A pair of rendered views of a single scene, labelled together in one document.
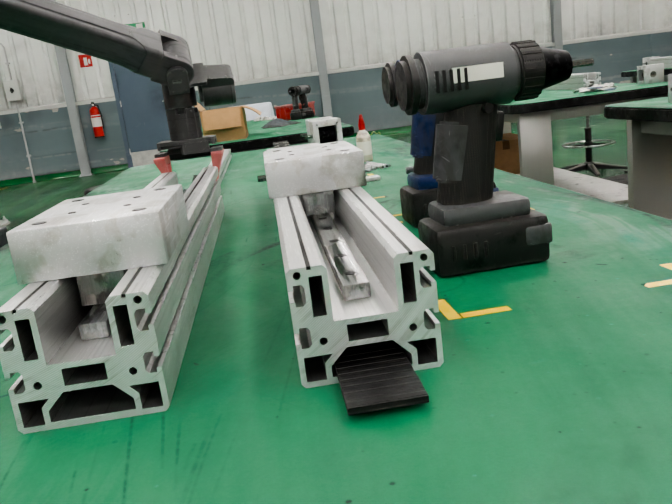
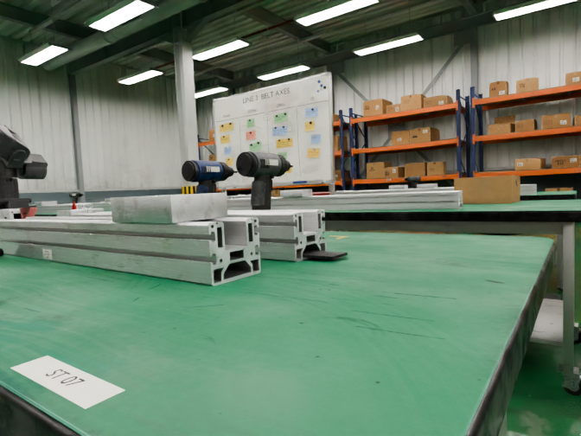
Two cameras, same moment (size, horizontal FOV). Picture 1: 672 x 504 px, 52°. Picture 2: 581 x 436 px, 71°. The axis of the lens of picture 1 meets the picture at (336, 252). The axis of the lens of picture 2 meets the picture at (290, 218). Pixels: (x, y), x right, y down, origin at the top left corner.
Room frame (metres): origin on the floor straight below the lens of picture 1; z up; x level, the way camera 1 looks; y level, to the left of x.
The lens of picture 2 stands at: (-0.01, 0.55, 0.90)
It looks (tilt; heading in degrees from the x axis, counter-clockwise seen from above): 4 degrees down; 312
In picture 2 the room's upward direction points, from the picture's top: 3 degrees counter-clockwise
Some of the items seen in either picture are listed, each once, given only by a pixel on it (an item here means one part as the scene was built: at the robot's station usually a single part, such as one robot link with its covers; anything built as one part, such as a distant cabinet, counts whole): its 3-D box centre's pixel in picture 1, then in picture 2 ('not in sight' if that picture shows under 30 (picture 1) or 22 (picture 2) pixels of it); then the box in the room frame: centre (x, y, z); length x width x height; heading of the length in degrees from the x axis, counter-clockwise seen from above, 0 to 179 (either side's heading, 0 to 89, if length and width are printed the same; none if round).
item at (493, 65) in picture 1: (503, 154); (271, 196); (0.70, -0.18, 0.89); 0.20 x 0.08 x 0.22; 97
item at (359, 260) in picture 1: (317, 217); (172, 229); (0.84, 0.02, 0.82); 0.80 x 0.10 x 0.09; 5
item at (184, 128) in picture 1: (185, 128); (5, 191); (1.27, 0.24, 0.93); 0.10 x 0.07 x 0.07; 94
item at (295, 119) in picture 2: not in sight; (271, 184); (2.89, -2.46, 0.97); 1.50 x 0.50 x 1.95; 6
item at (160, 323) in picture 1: (163, 239); (94, 240); (0.83, 0.21, 0.82); 0.80 x 0.10 x 0.09; 5
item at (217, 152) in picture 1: (205, 165); (19, 217); (1.27, 0.22, 0.86); 0.07 x 0.07 x 0.09; 4
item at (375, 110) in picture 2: not in sight; (407, 158); (4.61, -9.28, 1.58); 2.83 x 0.98 x 3.15; 6
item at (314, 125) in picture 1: (322, 135); (13, 219); (2.22, 0.00, 0.83); 0.11 x 0.10 x 0.10; 98
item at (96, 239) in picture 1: (113, 243); (169, 215); (0.58, 0.19, 0.87); 0.16 x 0.11 x 0.07; 5
